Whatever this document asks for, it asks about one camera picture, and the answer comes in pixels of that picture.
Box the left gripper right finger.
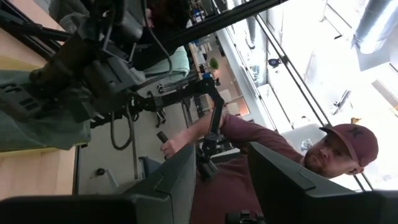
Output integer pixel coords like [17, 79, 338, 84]
[248, 142, 398, 224]

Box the maroon baseball cap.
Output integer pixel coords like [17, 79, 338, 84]
[318, 123, 379, 168]

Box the grey-green baseball cap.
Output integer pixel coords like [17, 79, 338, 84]
[0, 68, 93, 154]

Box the person's hand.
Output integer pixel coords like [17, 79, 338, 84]
[160, 133, 190, 160]

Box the person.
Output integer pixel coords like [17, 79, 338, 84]
[160, 113, 379, 224]
[133, 0, 191, 71]

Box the green room plant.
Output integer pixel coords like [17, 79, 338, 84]
[208, 57, 220, 72]

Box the blue chair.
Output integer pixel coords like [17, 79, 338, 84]
[138, 155, 162, 180]

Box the black control handle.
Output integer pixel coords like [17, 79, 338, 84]
[156, 130, 170, 144]

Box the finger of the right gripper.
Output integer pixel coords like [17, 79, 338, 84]
[0, 79, 45, 124]

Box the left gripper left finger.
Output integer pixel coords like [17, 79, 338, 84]
[0, 144, 197, 224]

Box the pale green chair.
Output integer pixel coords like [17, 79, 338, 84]
[143, 45, 191, 82]

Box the silver ventilation duct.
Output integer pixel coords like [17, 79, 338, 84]
[351, 0, 398, 55]

